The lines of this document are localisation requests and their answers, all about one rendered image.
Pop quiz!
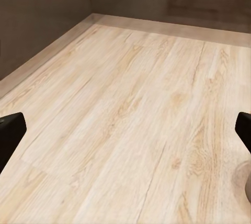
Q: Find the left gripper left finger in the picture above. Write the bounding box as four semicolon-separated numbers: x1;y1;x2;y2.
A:
0;112;27;174

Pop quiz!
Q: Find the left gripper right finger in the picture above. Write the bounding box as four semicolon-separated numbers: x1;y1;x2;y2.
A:
235;112;251;153

